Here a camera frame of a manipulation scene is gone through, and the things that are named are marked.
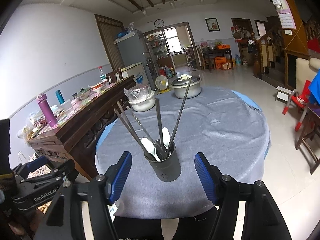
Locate round wall clock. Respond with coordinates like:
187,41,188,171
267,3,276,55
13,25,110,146
154,19,164,28

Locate white pot with plastic bag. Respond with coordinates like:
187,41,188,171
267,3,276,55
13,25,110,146
124,85,155,112

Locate purple thermos bottle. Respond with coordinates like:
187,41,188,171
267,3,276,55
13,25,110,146
37,94,57,127

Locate wall calendar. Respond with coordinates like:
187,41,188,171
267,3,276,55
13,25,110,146
272,0,296,29

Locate red white bowl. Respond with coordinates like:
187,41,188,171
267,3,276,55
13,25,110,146
91,82,105,93

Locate dark chopstick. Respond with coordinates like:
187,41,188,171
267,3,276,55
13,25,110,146
114,109,155,160
155,98,165,152
117,101,163,160
167,76,192,156
126,106,160,150

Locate grey refrigerator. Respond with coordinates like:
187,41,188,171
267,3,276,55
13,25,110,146
114,29,159,90

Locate dark utensil holder cup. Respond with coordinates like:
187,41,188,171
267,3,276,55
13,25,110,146
144,142,181,182

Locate grey fleece table cloth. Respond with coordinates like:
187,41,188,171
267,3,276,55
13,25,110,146
95,87,270,219

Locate red plastic chair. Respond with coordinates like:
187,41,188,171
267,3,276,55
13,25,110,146
282,80,311,132

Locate white spoon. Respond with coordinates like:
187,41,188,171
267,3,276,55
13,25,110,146
162,127,170,154
141,138,161,161

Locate glass lid green bowl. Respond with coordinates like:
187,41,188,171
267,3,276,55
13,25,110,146
75,87,92,100

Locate white step stool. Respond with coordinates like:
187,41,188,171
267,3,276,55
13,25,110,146
276,86,292,102

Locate aluminium pot with lid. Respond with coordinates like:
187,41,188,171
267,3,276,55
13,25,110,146
170,74,201,99

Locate framed wall picture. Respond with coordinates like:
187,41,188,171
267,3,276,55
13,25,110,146
205,18,220,32

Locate dark dining table background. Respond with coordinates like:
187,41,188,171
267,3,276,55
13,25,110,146
201,44,234,72

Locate patterned gift bag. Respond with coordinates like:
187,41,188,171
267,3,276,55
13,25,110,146
18,152,47,179

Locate clear plastic container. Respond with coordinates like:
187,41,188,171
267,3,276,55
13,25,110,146
60,99,72,112

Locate teal thermos bottle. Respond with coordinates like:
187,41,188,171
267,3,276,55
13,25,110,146
55,89,65,104

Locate white chest freezer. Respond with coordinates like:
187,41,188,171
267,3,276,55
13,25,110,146
121,62,151,88

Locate clear water bottle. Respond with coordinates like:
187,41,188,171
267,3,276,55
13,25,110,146
99,66,106,82

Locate carved dark wooden sideboard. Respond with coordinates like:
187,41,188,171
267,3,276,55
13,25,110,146
28,75,136,179

